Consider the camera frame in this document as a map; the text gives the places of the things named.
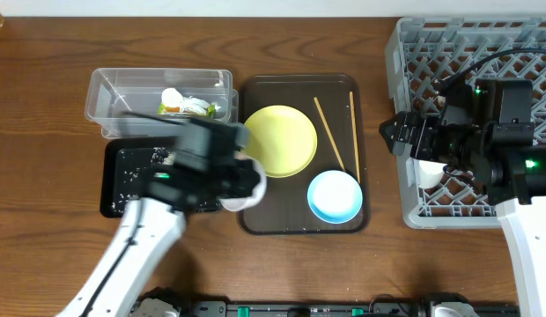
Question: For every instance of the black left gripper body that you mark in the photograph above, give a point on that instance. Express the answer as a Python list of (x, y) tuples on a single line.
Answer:
[(245, 179)]

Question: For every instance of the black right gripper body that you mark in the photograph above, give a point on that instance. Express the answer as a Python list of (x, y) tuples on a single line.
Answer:
[(436, 141)]

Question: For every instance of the white cup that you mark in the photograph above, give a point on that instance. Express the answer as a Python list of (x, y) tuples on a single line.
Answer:
[(429, 173)]

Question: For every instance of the green snack wrapper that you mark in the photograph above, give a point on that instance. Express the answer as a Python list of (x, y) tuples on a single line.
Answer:
[(208, 111)]

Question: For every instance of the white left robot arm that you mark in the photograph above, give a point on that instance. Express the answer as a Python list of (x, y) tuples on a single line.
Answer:
[(154, 222)]

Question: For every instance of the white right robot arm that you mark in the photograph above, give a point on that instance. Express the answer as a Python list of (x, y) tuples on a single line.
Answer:
[(487, 129)]

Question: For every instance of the spilled rice food waste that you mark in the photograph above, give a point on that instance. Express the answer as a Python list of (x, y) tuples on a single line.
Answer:
[(130, 165)]

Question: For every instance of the grey dishwasher rack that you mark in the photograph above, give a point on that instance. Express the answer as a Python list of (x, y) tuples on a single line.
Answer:
[(421, 50)]

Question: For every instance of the black waste tray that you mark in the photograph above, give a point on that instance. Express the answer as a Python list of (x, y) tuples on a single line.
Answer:
[(109, 163)]

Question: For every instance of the clear plastic waste bin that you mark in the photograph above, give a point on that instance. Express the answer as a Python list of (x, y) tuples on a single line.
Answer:
[(125, 101)]

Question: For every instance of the right wooden chopstick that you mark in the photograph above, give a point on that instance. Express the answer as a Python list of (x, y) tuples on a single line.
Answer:
[(355, 135)]

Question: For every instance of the wooden chopstick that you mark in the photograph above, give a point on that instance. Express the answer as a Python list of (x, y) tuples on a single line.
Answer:
[(329, 133), (355, 135)]

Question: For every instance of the dark brown serving tray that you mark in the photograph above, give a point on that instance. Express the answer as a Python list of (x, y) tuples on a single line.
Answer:
[(284, 208)]

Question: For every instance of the yellow plate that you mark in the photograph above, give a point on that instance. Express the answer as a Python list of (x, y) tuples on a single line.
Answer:
[(282, 139)]

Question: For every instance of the left wooden chopstick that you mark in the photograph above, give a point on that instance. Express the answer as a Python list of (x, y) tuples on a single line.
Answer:
[(329, 133)]

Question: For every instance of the light blue bowl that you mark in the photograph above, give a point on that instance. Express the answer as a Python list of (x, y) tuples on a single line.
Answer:
[(334, 197)]

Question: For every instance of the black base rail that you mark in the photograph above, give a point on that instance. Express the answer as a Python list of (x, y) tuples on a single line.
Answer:
[(164, 302)]

